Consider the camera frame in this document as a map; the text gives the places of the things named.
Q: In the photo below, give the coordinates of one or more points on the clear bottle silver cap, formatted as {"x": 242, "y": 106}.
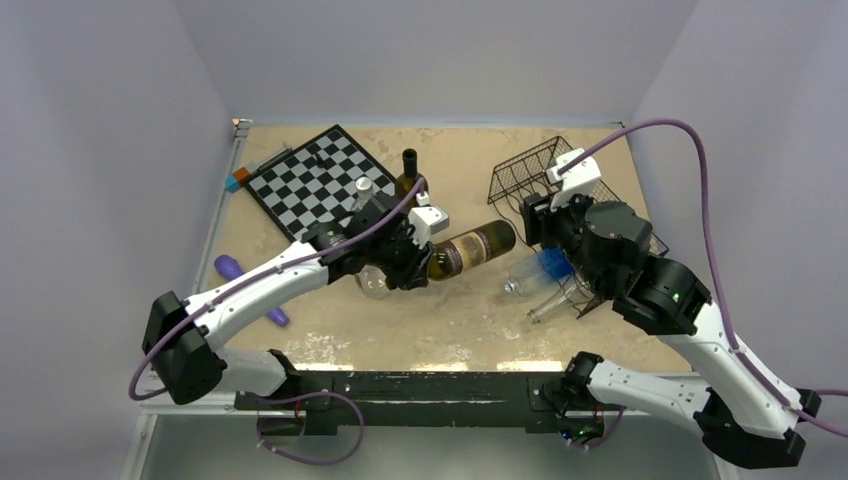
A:
{"x": 365, "y": 191}
{"x": 372, "y": 282}

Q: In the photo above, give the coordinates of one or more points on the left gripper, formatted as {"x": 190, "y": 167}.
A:
{"x": 402, "y": 276}

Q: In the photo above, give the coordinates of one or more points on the tall dark green bottle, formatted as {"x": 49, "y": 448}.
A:
{"x": 410, "y": 174}

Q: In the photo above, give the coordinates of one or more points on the clear bottle rear silver cap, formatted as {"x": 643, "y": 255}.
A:
{"x": 365, "y": 191}

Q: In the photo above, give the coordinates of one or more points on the clear wine bottle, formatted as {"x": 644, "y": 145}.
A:
{"x": 573, "y": 295}

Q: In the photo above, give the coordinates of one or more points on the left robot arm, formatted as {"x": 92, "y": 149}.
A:
{"x": 185, "y": 341}

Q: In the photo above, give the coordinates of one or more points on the dark bottle with label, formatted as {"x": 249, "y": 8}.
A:
{"x": 471, "y": 249}

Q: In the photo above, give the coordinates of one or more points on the purple toy microphone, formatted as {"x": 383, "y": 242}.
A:
{"x": 229, "y": 269}

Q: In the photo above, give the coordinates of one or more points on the black wire wine rack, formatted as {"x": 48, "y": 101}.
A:
{"x": 550, "y": 192}

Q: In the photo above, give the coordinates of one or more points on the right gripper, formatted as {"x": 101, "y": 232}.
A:
{"x": 538, "y": 220}

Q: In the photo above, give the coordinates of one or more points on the blue square bottle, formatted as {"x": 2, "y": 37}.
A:
{"x": 537, "y": 272}

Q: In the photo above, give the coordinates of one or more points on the orange blue marker block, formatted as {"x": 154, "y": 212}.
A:
{"x": 240, "y": 177}

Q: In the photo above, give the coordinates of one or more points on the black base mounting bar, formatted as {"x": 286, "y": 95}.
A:
{"x": 321, "y": 402}

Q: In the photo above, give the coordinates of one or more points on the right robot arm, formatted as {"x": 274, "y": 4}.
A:
{"x": 747, "y": 419}

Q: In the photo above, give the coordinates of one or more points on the clear bottle front silver cap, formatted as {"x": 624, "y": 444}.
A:
{"x": 372, "y": 282}

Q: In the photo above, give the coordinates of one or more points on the black white chessboard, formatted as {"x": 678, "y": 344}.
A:
{"x": 296, "y": 192}

